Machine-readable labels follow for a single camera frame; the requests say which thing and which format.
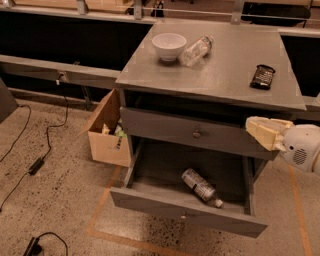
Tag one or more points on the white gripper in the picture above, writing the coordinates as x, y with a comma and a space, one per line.
301, 144

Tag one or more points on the grey drawer cabinet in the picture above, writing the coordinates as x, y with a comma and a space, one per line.
216, 89

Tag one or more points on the white ceramic bowl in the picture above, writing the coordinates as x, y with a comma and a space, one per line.
169, 46

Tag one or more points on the black plug with cable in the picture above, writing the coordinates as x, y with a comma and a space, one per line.
34, 248

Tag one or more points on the labelled plastic water bottle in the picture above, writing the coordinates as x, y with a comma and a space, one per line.
201, 187

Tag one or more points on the upper grey drawer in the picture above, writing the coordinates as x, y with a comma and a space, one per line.
192, 132

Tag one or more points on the grey metal railing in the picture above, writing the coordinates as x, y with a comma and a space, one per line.
59, 72

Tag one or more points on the clear crushed plastic bottle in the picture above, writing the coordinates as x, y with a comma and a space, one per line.
196, 51

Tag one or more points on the black power adapter with cable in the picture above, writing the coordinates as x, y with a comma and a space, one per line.
39, 162

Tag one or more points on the cardboard box with items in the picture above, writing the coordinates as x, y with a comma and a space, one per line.
107, 142

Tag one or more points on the black snack packet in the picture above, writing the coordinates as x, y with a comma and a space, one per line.
263, 77

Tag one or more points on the open lower grey drawer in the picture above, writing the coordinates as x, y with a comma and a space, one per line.
154, 185

